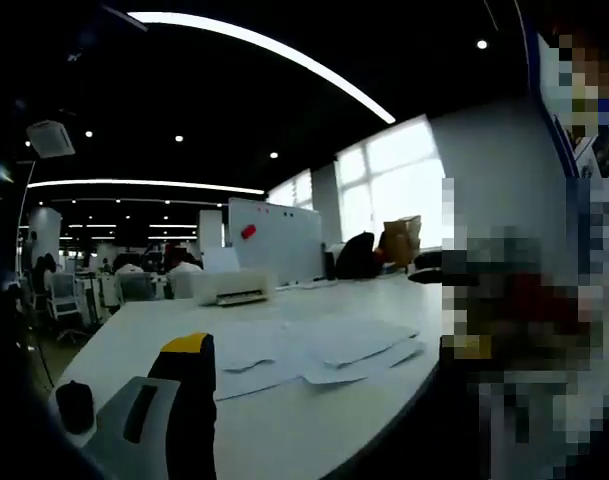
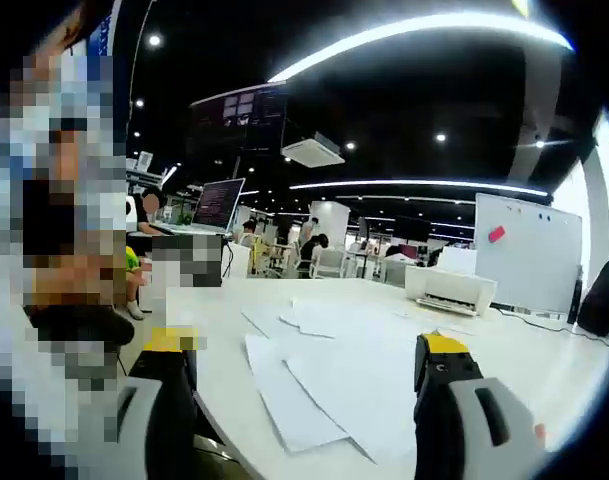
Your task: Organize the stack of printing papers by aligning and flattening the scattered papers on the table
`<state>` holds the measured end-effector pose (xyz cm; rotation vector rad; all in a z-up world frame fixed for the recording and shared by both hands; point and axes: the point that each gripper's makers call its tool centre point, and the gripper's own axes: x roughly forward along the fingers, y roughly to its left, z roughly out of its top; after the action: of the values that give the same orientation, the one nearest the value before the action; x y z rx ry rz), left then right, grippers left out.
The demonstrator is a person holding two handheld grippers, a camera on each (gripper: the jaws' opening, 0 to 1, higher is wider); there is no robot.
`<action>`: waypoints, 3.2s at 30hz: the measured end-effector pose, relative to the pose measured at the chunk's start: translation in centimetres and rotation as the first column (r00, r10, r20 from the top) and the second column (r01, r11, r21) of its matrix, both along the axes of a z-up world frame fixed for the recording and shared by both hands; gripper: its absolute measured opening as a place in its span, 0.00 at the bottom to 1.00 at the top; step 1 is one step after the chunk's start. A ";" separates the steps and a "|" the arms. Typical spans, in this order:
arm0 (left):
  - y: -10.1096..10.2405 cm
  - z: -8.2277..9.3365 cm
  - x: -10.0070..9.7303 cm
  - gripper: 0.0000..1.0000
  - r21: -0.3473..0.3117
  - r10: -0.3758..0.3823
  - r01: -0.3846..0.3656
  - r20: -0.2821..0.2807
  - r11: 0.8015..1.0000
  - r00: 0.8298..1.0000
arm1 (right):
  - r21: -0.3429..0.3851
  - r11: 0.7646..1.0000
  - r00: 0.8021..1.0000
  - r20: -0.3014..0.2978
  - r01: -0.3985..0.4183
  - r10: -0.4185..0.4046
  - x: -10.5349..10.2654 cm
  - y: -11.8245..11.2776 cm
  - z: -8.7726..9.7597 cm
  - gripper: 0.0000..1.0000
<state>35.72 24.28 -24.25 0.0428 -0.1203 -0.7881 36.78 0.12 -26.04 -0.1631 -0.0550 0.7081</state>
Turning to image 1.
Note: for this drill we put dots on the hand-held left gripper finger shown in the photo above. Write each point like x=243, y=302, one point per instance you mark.
x=134, y=460

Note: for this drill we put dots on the white printing papers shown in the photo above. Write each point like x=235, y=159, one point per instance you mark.
x=344, y=345

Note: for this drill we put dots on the black computer mouse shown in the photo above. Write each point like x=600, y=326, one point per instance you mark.
x=74, y=407

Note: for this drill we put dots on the white table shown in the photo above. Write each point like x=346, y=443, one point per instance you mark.
x=294, y=430

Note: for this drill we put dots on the white office chair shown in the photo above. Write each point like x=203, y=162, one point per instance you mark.
x=63, y=295
x=186, y=285
x=136, y=287

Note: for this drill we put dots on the white printer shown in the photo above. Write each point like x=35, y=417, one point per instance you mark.
x=234, y=285

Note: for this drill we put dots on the white printer feed paper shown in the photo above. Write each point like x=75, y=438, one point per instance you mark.
x=221, y=259

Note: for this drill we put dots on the red whiteboard eraser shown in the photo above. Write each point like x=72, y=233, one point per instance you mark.
x=248, y=231

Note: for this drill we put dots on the white whiteboard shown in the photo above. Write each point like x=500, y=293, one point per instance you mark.
x=284, y=250

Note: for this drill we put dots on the long ceiling light strip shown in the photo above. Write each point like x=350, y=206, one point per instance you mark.
x=284, y=52
x=149, y=184

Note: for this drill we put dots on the black backpack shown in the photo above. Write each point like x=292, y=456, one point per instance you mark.
x=356, y=257

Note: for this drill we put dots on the ceiling air conditioner unit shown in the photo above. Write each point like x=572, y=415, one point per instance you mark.
x=50, y=139

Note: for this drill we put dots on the brown cardboard box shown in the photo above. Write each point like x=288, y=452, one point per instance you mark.
x=401, y=240

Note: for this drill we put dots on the bright window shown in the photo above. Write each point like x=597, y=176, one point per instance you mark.
x=399, y=190

